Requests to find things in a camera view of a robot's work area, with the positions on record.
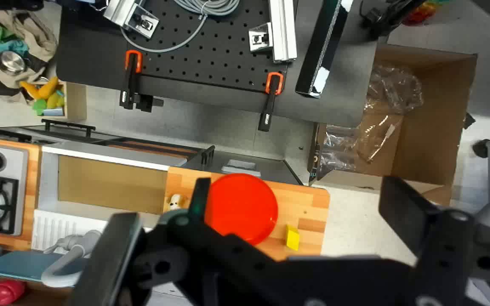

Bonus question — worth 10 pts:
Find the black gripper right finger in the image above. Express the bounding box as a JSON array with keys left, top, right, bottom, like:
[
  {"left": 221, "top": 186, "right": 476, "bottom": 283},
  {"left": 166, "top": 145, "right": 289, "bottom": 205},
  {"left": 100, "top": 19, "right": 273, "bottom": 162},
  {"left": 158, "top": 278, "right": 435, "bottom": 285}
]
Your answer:
[{"left": 377, "top": 174, "right": 476, "bottom": 288}]

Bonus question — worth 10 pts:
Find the small white stuffed animal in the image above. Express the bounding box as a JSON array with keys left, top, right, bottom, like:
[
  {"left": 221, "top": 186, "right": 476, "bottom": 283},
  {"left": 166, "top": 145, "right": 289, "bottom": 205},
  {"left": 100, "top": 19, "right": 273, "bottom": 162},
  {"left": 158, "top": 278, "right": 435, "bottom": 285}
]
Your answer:
[{"left": 164, "top": 193, "right": 190, "bottom": 213}]

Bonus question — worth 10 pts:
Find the beige cloth bag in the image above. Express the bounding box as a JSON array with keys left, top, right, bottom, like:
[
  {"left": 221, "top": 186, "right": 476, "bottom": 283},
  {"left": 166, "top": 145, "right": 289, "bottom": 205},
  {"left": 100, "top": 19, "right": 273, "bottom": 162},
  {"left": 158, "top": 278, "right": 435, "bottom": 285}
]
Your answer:
[{"left": 0, "top": 8, "right": 61, "bottom": 93}]

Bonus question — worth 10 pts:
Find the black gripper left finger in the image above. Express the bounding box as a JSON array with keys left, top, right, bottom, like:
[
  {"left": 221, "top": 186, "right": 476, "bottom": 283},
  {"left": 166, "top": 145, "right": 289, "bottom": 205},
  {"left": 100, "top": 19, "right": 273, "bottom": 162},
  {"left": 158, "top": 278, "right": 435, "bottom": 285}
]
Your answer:
[{"left": 69, "top": 212, "right": 200, "bottom": 306}]

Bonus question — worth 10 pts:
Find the aluminium extrusion rail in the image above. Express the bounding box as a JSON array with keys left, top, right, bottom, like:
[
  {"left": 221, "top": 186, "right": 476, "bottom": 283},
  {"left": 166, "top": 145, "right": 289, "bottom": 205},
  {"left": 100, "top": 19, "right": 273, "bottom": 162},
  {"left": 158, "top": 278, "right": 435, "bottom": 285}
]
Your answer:
[{"left": 265, "top": 0, "right": 299, "bottom": 65}]

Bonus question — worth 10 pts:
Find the small aluminium bracket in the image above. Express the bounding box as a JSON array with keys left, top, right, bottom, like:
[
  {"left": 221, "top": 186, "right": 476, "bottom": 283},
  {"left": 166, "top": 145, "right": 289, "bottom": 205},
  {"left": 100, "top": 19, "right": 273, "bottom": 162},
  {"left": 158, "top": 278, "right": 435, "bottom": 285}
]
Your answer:
[{"left": 246, "top": 21, "right": 273, "bottom": 55}]

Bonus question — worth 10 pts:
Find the clear plastic wrap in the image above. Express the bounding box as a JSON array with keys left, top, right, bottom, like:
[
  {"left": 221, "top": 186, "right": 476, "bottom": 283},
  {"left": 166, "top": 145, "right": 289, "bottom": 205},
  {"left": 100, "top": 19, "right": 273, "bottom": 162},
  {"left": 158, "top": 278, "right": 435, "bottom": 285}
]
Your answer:
[{"left": 311, "top": 64, "right": 425, "bottom": 179}]

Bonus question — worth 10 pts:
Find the black orange bar clamp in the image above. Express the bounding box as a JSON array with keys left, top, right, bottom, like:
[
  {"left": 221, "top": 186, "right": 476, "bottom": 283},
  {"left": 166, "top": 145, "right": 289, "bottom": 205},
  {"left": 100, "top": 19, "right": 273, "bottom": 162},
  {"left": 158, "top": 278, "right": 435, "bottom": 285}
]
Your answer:
[
  {"left": 256, "top": 70, "right": 285, "bottom": 135},
  {"left": 117, "top": 48, "right": 164, "bottom": 113}
]

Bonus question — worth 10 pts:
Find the white toy sink basin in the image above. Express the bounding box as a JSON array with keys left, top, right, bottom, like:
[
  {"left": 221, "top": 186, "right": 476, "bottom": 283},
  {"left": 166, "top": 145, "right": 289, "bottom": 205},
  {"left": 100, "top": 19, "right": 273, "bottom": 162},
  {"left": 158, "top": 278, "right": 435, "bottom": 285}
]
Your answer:
[{"left": 35, "top": 145, "right": 173, "bottom": 252}]

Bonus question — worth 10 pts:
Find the red round plate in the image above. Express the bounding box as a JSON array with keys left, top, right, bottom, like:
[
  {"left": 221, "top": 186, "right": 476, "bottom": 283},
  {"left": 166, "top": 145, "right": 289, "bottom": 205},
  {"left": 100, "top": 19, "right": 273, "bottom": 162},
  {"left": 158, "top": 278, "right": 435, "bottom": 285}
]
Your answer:
[{"left": 202, "top": 174, "right": 280, "bottom": 247}]

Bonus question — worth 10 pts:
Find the gray toy faucet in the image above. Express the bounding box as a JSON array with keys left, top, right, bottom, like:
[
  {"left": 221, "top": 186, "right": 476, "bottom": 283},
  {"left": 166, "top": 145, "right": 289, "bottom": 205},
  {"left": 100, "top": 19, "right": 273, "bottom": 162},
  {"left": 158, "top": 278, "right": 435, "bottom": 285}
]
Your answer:
[{"left": 39, "top": 229, "right": 105, "bottom": 290}]

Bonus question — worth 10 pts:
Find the gray cable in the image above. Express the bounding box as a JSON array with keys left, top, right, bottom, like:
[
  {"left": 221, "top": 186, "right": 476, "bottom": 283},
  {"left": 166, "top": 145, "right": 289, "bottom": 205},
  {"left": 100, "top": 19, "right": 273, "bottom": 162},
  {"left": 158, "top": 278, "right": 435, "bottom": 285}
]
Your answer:
[{"left": 118, "top": 0, "right": 241, "bottom": 57}]

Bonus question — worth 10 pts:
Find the red toy radish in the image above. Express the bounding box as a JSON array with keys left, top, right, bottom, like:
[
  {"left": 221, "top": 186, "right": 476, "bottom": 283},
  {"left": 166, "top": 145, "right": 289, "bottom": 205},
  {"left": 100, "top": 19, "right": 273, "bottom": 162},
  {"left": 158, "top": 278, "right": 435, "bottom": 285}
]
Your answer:
[{"left": 0, "top": 278, "right": 28, "bottom": 306}]

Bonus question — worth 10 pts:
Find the large aluminium bracket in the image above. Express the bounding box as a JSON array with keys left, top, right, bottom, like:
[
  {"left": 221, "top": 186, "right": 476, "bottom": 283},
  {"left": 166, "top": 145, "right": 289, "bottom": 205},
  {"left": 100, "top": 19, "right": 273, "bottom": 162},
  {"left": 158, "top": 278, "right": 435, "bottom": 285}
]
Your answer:
[{"left": 101, "top": 0, "right": 161, "bottom": 42}]

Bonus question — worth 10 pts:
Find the yellow toy block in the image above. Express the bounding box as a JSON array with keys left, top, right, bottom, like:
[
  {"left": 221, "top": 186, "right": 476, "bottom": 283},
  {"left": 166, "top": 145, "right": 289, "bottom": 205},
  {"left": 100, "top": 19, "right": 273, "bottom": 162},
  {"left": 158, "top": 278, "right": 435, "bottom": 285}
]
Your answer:
[{"left": 284, "top": 225, "right": 304, "bottom": 254}]

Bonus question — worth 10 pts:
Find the yellow soft toy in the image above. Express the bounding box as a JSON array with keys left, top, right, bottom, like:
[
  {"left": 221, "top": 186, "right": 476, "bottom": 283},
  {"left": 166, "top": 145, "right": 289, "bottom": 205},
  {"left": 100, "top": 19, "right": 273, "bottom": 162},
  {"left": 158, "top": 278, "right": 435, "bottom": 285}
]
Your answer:
[{"left": 18, "top": 77, "right": 66, "bottom": 104}]

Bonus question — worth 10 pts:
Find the round metal lid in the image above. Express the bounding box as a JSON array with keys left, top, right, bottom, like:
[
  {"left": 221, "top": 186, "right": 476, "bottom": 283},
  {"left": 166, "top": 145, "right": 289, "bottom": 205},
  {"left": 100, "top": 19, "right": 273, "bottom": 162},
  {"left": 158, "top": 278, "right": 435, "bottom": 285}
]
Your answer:
[{"left": 0, "top": 50, "right": 28, "bottom": 76}]

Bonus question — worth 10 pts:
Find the wooden toy kitchen counter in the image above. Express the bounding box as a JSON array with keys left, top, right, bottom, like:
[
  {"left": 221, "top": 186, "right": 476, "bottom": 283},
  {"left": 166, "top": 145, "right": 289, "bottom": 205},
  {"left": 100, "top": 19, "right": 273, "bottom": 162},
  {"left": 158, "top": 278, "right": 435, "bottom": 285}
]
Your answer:
[{"left": 0, "top": 127, "right": 331, "bottom": 306}]

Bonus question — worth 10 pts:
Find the brown cardboard box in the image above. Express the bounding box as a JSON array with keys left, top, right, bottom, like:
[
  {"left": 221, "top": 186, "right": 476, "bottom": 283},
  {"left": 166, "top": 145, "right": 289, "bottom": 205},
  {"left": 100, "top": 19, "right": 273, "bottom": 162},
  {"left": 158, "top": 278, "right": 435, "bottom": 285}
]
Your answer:
[{"left": 307, "top": 43, "right": 479, "bottom": 208}]

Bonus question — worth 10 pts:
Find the black flat panel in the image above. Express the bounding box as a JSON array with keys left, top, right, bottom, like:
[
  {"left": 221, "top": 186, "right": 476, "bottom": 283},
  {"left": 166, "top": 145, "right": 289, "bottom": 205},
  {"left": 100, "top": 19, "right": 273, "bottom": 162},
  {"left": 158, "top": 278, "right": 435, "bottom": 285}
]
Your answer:
[{"left": 294, "top": 0, "right": 355, "bottom": 101}]

